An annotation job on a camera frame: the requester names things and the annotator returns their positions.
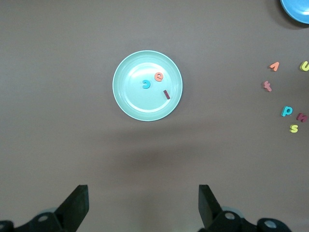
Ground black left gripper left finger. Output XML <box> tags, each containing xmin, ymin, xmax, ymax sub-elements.
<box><xmin>0</xmin><ymin>185</ymin><xmax>90</xmax><ymax>232</ymax></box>

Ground magenta letter h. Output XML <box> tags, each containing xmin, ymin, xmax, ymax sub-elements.
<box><xmin>295</xmin><ymin>112</ymin><xmax>309</xmax><ymax>123</ymax></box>

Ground teal foam letter p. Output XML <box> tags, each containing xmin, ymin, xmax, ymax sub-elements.
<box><xmin>281</xmin><ymin>105</ymin><xmax>294</xmax><ymax>117</ymax></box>

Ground light green round plate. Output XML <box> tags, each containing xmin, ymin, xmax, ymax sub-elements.
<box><xmin>112</xmin><ymin>50</ymin><xmax>183</xmax><ymax>122</ymax></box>

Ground brown table cover sheet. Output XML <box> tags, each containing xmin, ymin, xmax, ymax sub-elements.
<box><xmin>0</xmin><ymin>0</ymin><xmax>309</xmax><ymax>232</ymax></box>

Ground blue round plate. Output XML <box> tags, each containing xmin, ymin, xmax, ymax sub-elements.
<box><xmin>280</xmin><ymin>0</ymin><xmax>309</xmax><ymax>24</ymax></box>

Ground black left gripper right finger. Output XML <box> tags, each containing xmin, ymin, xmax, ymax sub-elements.
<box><xmin>197</xmin><ymin>185</ymin><xmax>292</xmax><ymax>232</ymax></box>

